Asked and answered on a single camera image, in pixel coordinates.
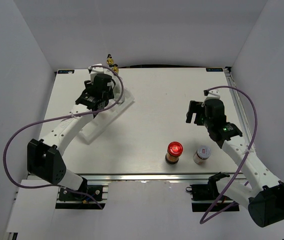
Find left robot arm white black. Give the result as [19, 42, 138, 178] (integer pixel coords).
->
[27, 73, 115, 200]

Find white lid small jar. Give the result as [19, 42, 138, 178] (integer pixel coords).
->
[193, 145, 211, 165]

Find glass bottle clear liquid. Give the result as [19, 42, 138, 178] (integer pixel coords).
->
[112, 63, 119, 74]

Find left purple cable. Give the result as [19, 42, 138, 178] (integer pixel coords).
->
[3, 65, 125, 210]

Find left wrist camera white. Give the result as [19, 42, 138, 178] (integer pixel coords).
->
[88, 63, 105, 82]

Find glass bottle dark sauce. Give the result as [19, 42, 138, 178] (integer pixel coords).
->
[106, 54, 114, 66]

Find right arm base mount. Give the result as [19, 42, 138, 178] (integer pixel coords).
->
[185, 172, 239, 212]

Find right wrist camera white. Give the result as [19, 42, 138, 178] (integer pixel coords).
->
[203, 89, 220, 101]

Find corner logo sticker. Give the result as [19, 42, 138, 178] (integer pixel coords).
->
[57, 69, 75, 75]
[206, 67, 224, 72]

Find right corner logo sticker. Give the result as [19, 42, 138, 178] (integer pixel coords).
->
[206, 67, 224, 72]

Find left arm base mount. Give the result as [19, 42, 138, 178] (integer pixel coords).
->
[55, 181, 109, 210]

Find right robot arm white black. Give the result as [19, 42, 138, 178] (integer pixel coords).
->
[186, 99, 284, 228]

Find white compartment tray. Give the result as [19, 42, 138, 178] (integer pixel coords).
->
[78, 87, 134, 145]

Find red lid sauce jar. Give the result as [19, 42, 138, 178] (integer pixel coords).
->
[165, 141, 183, 165]

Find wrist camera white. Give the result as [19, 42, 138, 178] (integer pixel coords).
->
[88, 63, 105, 82]
[203, 89, 220, 101]

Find left corner logo sticker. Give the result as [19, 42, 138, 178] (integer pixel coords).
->
[57, 69, 75, 75]

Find aluminium table frame rail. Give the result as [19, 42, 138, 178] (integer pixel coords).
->
[223, 66, 266, 181]

